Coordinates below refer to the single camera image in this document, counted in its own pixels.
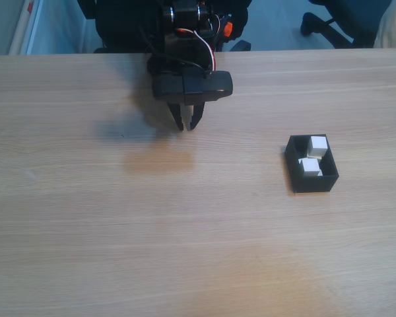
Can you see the dark open-top box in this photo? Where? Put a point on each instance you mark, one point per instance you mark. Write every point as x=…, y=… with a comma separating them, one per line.
x=313, y=186

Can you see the black orange table clamp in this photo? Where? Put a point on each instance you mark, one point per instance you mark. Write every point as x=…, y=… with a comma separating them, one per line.
x=228, y=29

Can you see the white panel with red mark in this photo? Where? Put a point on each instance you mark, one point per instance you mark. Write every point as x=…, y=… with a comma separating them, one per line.
x=21, y=33

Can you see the blue office chair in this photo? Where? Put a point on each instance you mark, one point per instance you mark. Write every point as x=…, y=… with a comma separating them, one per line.
x=346, y=20

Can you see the person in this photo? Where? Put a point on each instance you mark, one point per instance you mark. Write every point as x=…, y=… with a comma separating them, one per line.
x=394, y=29

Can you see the black oval camera box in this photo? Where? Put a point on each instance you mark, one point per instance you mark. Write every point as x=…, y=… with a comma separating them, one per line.
x=191, y=87

